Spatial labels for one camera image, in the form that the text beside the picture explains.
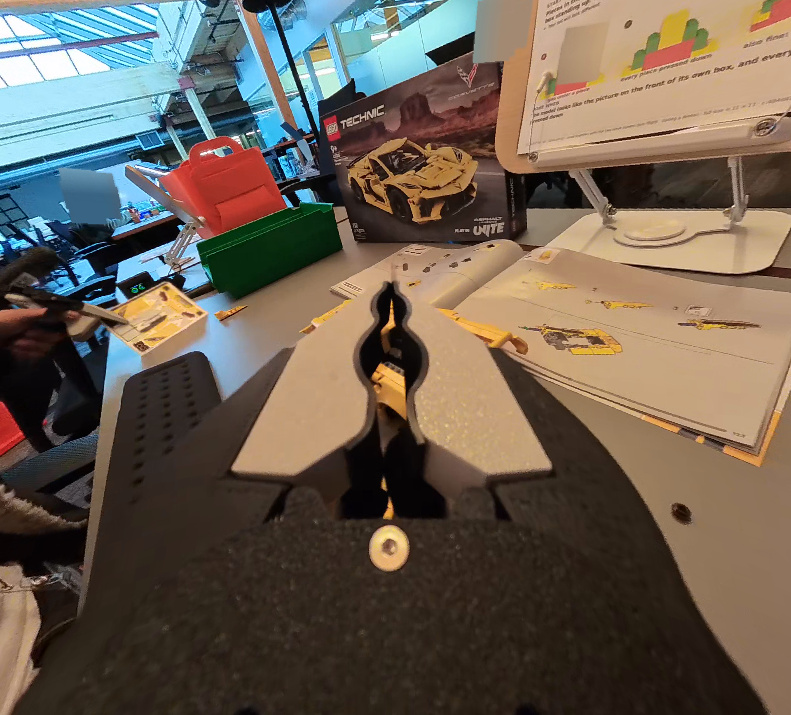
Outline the wooden clipboard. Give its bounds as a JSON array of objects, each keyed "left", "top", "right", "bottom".
[{"left": 493, "top": 0, "right": 791, "bottom": 176}]

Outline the red carry bag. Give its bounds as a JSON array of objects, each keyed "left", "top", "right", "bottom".
[{"left": 159, "top": 135, "right": 289, "bottom": 240}]

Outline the green plastic bin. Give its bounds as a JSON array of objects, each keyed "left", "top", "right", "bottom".
[{"left": 196, "top": 201, "right": 344, "bottom": 300}]

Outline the white shirt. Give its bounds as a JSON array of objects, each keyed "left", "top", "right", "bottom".
[{"left": 0, "top": 563, "right": 43, "bottom": 715}]

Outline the open instruction booklet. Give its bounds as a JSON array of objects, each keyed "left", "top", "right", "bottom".
[{"left": 329, "top": 238, "right": 791, "bottom": 469}]

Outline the toy car box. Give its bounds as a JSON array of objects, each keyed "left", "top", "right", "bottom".
[{"left": 318, "top": 52, "right": 529, "bottom": 245}]

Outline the black perforated board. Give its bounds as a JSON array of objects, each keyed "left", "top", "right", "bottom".
[{"left": 79, "top": 350, "right": 224, "bottom": 605}]

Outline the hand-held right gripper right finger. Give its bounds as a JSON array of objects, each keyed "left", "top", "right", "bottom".
[{"left": 394, "top": 281, "right": 553, "bottom": 491}]

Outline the black digital timer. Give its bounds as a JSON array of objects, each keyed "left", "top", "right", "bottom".
[{"left": 116, "top": 270, "right": 157, "bottom": 300}]

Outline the grey desk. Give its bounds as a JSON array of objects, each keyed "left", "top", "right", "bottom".
[{"left": 79, "top": 205, "right": 791, "bottom": 715}]

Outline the dark sherpa-lined jacket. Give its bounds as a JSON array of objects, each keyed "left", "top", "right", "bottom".
[{"left": 0, "top": 480, "right": 89, "bottom": 648}]

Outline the printed instruction sheet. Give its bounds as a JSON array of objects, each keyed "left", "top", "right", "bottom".
[{"left": 517, "top": 0, "right": 791, "bottom": 155}]

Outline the yellow brick toy car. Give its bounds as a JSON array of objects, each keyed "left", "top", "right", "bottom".
[{"left": 300, "top": 295, "right": 531, "bottom": 427}]

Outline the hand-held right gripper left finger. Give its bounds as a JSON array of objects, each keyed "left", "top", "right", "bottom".
[{"left": 230, "top": 281, "right": 396, "bottom": 491}]

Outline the yellow sticker sheet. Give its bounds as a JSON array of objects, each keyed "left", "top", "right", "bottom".
[{"left": 110, "top": 280, "right": 210, "bottom": 355}]

